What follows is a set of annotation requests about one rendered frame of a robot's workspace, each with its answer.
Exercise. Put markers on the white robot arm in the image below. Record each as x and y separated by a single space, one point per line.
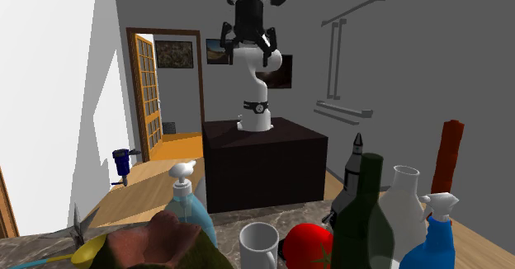
255 75

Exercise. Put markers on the wooden frame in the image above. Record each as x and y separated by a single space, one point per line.
6 212

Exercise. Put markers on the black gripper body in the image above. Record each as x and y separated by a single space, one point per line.
249 16

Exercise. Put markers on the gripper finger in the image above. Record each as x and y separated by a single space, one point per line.
229 39
268 45

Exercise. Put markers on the brown and green avocado half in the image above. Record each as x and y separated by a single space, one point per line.
161 244

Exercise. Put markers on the dark green bottle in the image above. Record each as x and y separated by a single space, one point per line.
360 228

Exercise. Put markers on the red tomato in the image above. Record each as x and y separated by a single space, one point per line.
305 244

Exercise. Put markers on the dark speckled wall picture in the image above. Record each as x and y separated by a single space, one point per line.
173 54

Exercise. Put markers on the grey scissors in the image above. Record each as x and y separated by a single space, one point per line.
77 230

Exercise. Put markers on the grey wall rail fixture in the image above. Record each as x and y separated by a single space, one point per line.
336 59

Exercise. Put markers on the wooden door with glass panes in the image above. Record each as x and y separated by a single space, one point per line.
149 99

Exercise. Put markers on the red-brown cylinder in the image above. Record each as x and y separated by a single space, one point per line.
447 155

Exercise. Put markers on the black bottle with pointed cap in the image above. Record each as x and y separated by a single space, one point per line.
352 171

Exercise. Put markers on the blue spray bottle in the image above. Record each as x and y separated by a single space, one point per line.
436 244

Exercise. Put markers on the dark brown wall picture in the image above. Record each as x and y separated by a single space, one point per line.
281 77

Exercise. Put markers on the pale grey bottle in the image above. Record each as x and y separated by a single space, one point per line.
404 212

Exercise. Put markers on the dark robot stand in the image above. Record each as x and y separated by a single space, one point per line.
261 167

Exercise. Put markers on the blue cylinder appliance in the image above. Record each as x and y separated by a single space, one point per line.
121 161

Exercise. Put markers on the light blue pump bottle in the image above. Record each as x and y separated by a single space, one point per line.
191 214

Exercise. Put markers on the white mug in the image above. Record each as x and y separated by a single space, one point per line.
257 244

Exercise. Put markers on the landscape wall picture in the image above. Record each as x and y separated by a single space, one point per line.
215 53

